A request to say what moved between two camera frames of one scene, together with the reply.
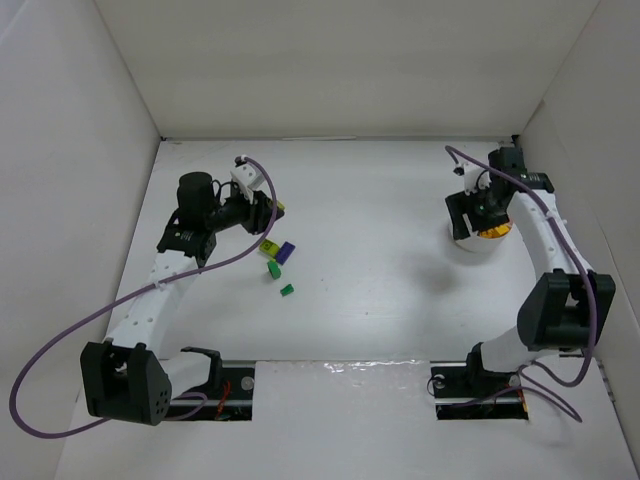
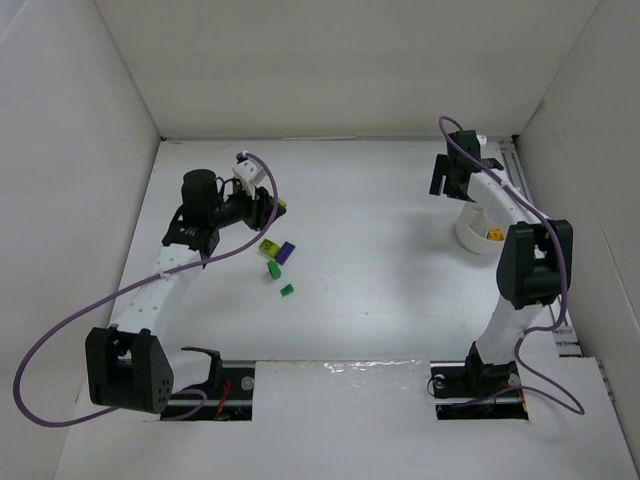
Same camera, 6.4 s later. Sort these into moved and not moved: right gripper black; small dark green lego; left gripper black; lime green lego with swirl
Moved: right gripper black
Not moved: lime green lego with swirl; left gripper black; small dark green lego
